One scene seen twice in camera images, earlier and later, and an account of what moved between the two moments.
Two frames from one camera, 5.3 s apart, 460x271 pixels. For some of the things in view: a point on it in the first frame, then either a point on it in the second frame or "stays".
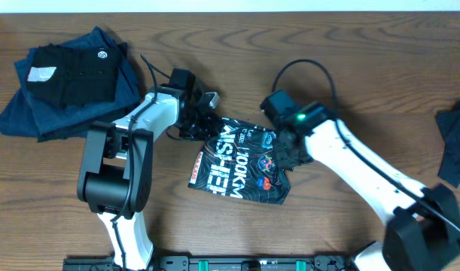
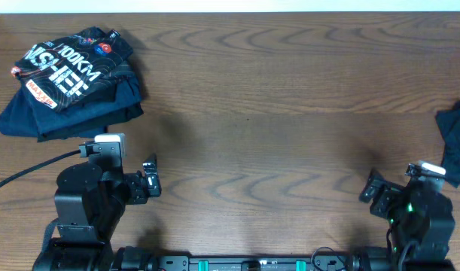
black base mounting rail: (213, 263) stays
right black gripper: (287, 151) -> (382, 197)
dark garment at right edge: (455, 128) stays
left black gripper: (199, 123) -> (140, 182)
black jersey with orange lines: (242, 162) -> (65, 71)
